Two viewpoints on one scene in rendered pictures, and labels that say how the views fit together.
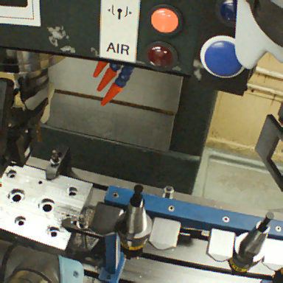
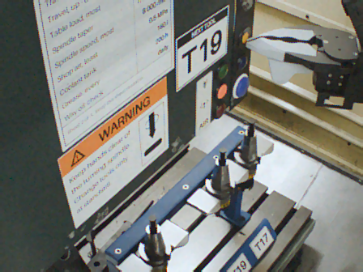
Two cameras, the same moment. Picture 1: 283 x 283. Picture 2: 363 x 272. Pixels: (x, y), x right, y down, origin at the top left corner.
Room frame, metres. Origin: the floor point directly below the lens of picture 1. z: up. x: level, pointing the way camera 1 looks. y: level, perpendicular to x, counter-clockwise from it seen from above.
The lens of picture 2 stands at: (0.04, 0.47, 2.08)
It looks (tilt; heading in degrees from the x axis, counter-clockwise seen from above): 44 degrees down; 298
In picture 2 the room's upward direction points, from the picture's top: straight up
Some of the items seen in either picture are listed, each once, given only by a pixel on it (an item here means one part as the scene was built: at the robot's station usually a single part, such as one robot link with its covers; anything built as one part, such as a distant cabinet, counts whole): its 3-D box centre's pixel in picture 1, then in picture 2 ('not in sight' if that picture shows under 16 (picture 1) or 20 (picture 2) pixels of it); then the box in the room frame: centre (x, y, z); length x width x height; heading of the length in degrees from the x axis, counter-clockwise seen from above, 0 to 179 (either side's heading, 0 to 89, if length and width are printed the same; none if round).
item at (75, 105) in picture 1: (106, 75); not in sight; (0.93, 0.12, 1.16); 0.48 x 0.05 x 0.51; 80
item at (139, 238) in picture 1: (134, 227); (155, 252); (0.36, 0.00, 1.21); 0.06 x 0.06 x 0.03
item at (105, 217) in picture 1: (105, 219); (137, 269); (0.37, 0.05, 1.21); 0.07 x 0.05 x 0.01; 170
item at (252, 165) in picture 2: not in sight; (247, 158); (0.30, -0.33, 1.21); 0.06 x 0.06 x 0.03
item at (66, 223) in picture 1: (85, 233); not in sight; (0.48, 0.12, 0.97); 0.13 x 0.03 x 0.15; 80
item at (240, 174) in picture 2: (274, 254); (234, 172); (0.31, -0.28, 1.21); 0.07 x 0.05 x 0.01; 170
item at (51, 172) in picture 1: (57, 167); not in sight; (0.69, 0.24, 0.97); 0.13 x 0.03 x 0.15; 170
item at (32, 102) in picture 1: (43, 107); not in sight; (0.46, 0.17, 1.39); 0.09 x 0.03 x 0.06; 157
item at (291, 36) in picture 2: not in sight; (279, 51); (0.19, -0.09, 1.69); 0.09 x 0.03 x 0.06; 20
